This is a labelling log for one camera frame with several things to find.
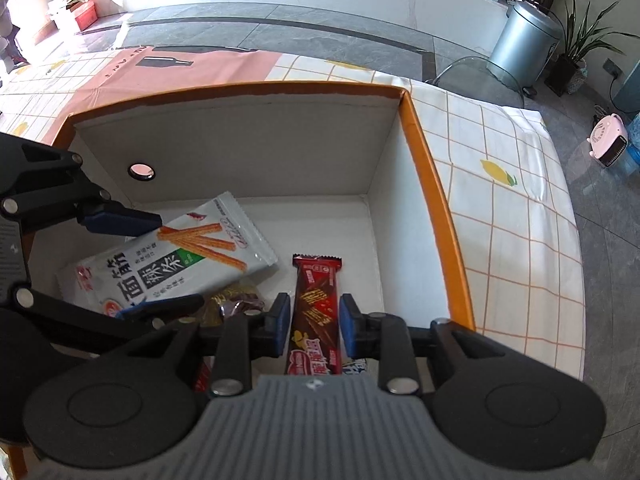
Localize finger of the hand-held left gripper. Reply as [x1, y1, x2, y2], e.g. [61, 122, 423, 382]
[0, 285, 206, 358]
[0, 132, 163, 237]

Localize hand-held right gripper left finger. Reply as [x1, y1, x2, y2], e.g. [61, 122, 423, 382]
[107, 292, 292, 396]

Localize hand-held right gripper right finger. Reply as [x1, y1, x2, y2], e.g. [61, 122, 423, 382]
[339, 294, 506, 395]

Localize brown red chocolate bar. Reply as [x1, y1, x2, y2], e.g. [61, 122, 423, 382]
[285, 254, 343, 377]

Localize white green stick snack packet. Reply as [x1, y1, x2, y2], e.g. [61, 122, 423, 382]
[56, 191, 279, 318]

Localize small brown snack packet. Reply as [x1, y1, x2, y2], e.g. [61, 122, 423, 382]
[202, 282, 266, 328]

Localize orange cardboard box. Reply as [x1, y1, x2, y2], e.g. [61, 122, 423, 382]
[0, 81, 477, 480]

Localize pink printed cloth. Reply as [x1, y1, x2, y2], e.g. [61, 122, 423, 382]
[0, 44, 278, 143]

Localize red storage box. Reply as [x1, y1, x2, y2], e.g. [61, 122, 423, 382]
[70, 0, 98, 31]

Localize red box on floor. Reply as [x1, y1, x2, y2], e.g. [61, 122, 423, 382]
[47, 0, 96, 31]

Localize clear plastic chair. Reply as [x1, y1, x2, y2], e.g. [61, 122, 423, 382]
[425, 55, 526, 108]

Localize white marble TV cabinet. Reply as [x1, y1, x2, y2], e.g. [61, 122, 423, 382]
[87, 0, 508, 56]

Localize pink space heater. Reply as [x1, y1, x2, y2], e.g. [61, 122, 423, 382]
[586, 112, 630, 168]

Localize silver trash can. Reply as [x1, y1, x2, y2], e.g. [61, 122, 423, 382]
[487, 0, 563, 92]

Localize tall potted plant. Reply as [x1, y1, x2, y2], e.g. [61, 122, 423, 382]
[542, 0, 640, 97]

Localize blue water bottle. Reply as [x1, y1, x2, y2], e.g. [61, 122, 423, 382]
[625, 110, 640, 176]

